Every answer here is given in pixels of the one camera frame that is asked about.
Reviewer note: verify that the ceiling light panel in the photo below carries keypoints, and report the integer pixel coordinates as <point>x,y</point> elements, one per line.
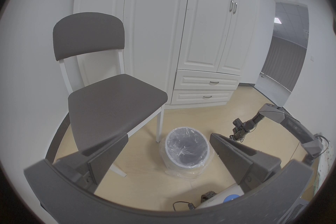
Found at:
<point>278,20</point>

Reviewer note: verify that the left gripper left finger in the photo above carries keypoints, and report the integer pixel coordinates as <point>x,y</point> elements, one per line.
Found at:
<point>97,165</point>

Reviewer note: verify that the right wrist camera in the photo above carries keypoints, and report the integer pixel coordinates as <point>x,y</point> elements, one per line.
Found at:
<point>238,122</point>

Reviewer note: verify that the white trash bin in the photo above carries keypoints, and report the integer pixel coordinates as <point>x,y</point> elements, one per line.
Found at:
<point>170,157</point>

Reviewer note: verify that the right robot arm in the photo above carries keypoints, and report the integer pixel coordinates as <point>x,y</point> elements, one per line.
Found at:
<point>294,125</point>

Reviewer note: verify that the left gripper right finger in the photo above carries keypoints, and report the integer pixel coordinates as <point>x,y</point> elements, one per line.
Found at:
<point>246,165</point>

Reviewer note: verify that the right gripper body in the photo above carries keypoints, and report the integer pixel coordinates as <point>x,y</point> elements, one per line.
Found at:
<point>238,134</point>

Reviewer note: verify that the grey curtain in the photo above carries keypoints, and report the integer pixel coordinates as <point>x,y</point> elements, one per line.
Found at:
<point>286,65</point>

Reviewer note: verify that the white chair with grey cushions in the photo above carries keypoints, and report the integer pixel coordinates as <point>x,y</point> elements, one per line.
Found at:
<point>112,102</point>

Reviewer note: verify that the clear plastic bag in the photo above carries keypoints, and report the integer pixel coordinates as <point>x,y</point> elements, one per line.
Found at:
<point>189,174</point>

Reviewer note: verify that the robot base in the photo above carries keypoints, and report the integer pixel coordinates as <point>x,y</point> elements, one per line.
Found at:
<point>217,199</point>

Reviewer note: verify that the white wardrobe with drawers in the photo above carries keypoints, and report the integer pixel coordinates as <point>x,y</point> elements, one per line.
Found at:
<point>204,20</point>

